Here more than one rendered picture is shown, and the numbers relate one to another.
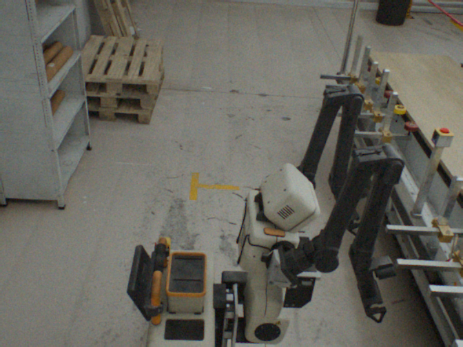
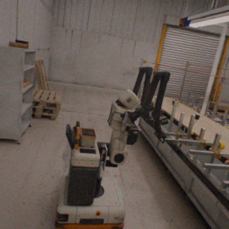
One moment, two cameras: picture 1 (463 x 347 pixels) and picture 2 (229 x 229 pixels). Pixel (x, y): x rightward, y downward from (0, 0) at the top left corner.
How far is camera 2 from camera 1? 88 cm
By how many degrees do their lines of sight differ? 20
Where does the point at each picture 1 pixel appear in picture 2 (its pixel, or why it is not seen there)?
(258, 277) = (116, 132)
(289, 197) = (130, 94)
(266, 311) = (119, 147)
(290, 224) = (130, 106)
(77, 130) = (26, 117)
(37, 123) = (15, 103)
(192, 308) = (90, 144)
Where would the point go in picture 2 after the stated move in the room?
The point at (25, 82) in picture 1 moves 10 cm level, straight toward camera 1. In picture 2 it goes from (14, 85) to (15, 87)
